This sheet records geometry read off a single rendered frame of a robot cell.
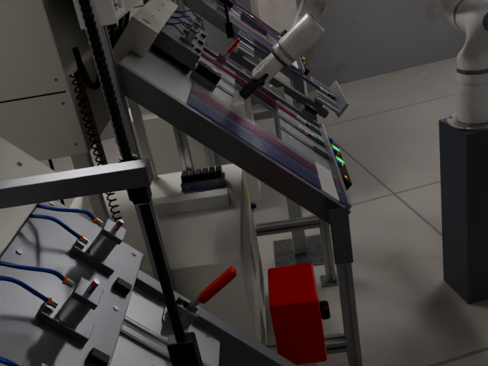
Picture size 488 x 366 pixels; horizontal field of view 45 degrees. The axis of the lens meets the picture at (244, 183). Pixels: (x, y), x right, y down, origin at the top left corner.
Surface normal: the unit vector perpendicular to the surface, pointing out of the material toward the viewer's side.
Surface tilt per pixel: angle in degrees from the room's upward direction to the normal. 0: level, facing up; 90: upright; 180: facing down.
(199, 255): 0
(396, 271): 0
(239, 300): 90
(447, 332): 0
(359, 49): 90
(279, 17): 90
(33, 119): 90
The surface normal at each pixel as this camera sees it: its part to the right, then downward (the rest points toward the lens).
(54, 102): -0.01, 0.43
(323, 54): 0.22, 0.38
